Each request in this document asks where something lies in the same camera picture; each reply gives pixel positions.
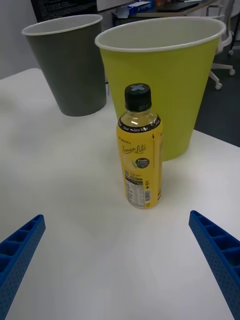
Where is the blue and white box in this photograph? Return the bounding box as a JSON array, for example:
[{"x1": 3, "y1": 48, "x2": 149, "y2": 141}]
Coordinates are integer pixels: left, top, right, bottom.
[{"x1": 124, "y1": 1, "x2": 154, "y2": 16}]

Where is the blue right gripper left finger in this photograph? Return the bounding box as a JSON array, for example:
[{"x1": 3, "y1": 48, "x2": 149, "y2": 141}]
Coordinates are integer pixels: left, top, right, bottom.
[{"x1": 0, "y1": 214, "x2": 47, "y2": 320}]

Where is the large dark wall screen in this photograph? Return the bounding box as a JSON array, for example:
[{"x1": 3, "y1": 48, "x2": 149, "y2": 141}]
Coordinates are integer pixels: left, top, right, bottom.
[{"x1": 30, "y1": 0, "x2": 98, "y2": 23}]

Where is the yellow label plastic bottle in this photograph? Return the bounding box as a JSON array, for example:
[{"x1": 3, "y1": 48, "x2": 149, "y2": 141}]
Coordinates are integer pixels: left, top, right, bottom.
[{"x1": 115, "y1": 83, "x2": 165, "y2": 210}]

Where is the grey plastic waste bin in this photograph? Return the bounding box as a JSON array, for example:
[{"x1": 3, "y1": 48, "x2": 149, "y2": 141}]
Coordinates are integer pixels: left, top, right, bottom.
[{"x1": 21, "y1": 14, "x2": 108, "y2": 117}]

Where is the wooden top office desk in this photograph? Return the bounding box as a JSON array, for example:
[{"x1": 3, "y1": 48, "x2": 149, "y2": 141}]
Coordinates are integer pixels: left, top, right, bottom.
[{"x1": 111, "y1": 0, "x2": 218, "y2": 27}]

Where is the yellow-green plastic waste bin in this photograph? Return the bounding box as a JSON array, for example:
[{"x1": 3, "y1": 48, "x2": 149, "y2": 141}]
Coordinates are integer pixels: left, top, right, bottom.
[{"x1": 94, "y1": 16, "x2": 227, "y2": 162}]

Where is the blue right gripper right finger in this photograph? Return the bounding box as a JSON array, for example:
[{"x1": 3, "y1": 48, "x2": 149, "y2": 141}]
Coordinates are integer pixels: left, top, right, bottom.
[{"x1": 188, "y1": 210, "x2": 240, "y2": 320}]

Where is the white office chair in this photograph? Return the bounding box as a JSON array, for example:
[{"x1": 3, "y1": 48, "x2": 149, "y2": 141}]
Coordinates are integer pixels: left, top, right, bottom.
[{"x1": 208, "y1": 14, "x2": 237, "y2": 90}]

